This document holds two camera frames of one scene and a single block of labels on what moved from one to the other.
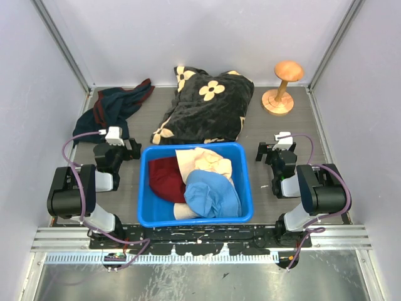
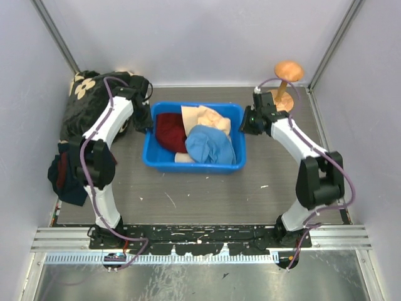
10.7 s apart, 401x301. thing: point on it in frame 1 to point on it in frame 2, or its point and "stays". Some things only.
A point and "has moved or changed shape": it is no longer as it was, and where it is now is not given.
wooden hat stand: x=276 y=102 stays
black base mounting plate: x=198 y=239 stays
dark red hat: x=166 y=180 to x=170 y=132
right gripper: x=265 y=148 to x=244 y=127
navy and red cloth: x=113 y=108 has moved or changed shape
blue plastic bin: x=153 y=212 to x=158 y=158
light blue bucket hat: x=210 y=194 to x=207 y=144
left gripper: x=133 y=153 to x=141 y=126
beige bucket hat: x=203 y=159 to x=193 y=115
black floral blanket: x=204 y=108 to x=87 y=93
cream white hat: x=182 y=211 to x=183 y=157
